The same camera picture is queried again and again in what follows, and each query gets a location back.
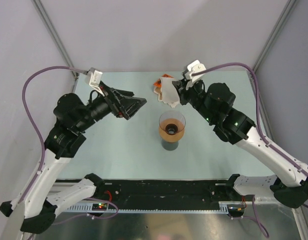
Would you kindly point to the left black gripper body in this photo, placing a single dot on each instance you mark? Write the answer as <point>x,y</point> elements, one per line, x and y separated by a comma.
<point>101,106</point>

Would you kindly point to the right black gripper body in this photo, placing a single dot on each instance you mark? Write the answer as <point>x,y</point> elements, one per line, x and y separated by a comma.
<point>194,95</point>

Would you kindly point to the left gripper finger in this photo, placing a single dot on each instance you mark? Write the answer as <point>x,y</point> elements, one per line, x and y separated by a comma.
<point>119,94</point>
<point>128,106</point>

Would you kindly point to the white paper coffee filter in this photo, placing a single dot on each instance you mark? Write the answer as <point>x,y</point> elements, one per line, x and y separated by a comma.
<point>169,94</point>

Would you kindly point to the pink glass dripper cone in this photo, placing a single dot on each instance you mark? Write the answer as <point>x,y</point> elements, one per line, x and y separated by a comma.
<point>172,122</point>

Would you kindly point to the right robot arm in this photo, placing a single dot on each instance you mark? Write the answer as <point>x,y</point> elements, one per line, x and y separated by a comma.
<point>289,182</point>

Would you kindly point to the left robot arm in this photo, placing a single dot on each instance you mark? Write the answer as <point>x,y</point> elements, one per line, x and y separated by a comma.
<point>34,211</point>

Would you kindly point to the orange coffee filter package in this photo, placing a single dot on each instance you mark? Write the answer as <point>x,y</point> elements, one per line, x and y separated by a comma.
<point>158,83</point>

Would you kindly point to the glass carafe with coffee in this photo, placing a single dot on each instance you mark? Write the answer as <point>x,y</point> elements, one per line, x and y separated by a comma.
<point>169,146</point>

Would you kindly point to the stack of paper filters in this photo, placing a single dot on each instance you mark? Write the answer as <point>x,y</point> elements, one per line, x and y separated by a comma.
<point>157,90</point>

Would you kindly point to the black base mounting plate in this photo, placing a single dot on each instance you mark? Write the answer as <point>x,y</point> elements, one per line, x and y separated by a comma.
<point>167,194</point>

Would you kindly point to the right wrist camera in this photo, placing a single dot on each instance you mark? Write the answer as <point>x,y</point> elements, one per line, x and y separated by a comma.
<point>193,73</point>

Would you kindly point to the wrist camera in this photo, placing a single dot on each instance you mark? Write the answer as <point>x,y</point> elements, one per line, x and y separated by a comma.
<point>193,73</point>
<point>93,79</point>

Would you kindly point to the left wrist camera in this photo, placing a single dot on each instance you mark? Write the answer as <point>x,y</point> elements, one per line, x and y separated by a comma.
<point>93,79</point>

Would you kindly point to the grey slotted cable duct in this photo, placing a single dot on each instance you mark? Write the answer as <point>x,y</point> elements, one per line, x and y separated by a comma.
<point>94,208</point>

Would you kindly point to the left aluminium frame post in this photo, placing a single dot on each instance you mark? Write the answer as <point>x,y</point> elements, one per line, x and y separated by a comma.
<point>45,18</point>

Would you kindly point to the aluminium frame post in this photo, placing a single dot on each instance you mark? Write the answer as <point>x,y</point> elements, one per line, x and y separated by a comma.
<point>275,33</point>
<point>45,18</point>

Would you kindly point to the right aluminium frame post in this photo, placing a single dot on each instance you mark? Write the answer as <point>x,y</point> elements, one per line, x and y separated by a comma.
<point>275,33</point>

